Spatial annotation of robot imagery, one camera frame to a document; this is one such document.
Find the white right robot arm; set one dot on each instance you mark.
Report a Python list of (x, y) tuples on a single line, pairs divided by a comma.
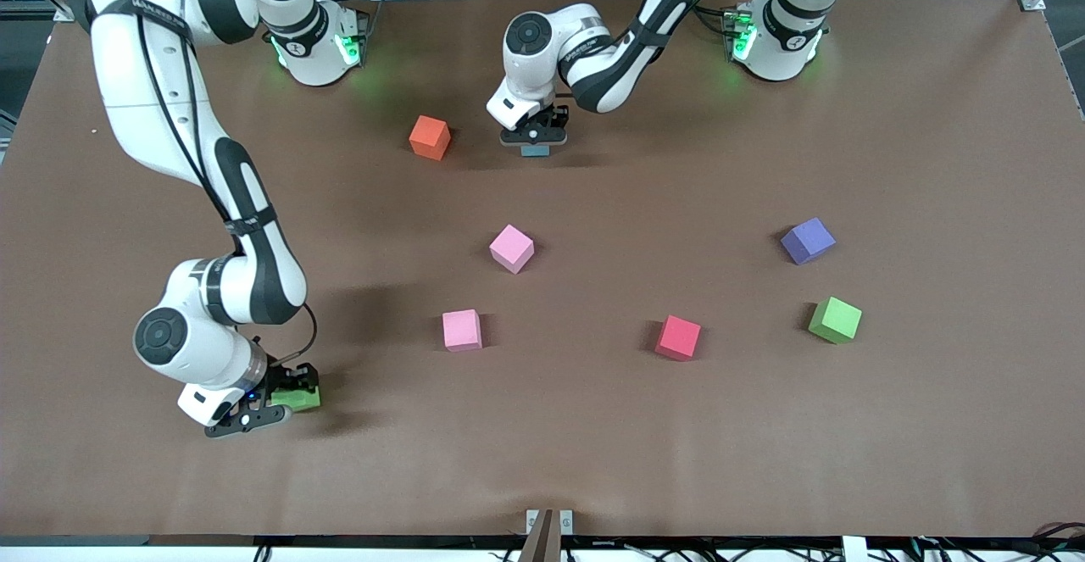
[(153, 96)]

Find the pink foam cube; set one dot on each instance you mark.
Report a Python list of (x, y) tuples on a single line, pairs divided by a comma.
[(511, 248), (462, 331)]

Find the purple foam cube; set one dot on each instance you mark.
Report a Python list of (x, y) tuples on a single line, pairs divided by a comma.
[(807, 241)]

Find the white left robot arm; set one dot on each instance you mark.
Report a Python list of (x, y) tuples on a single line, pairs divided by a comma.
[(610, 70)]

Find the metal mount bracket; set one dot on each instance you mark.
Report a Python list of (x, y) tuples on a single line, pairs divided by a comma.
[(549, 532)]

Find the brown table cover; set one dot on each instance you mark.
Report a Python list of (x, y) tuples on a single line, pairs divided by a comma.
[(542, 426)]

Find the orange foam cube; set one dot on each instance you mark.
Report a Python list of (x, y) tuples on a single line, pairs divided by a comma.
[(429, 140)]

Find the blue foam cube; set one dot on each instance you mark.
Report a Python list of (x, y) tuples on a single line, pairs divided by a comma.
[(535, 152)]

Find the small white box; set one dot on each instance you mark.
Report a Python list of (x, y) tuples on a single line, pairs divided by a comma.
[(854, 550)]

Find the red foam cube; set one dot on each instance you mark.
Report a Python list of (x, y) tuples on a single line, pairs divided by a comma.
[(678, 338)]

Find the green foam cube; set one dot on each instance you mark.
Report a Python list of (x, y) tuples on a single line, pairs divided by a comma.
[(305, 400), (835, 320)]

